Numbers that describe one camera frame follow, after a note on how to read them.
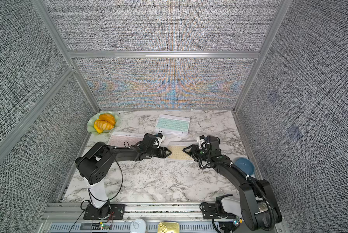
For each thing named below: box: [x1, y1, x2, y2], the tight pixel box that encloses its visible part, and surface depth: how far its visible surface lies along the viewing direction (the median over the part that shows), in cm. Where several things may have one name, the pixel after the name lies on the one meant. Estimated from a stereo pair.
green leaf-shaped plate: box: [87, 110, 120, 134], surface depth 105 cm
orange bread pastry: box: [93, 113, 116, 134], surface depth 105 cm
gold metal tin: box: [157, 221, 180, 233], surface depth 67 cm
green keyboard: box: [154, 113, 191, 136], surface depth 108 cm
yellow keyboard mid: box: [165, 140, 197, 162], surface depth 90 cm
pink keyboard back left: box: [107, 131, 145, 147], surface depth 105 cm
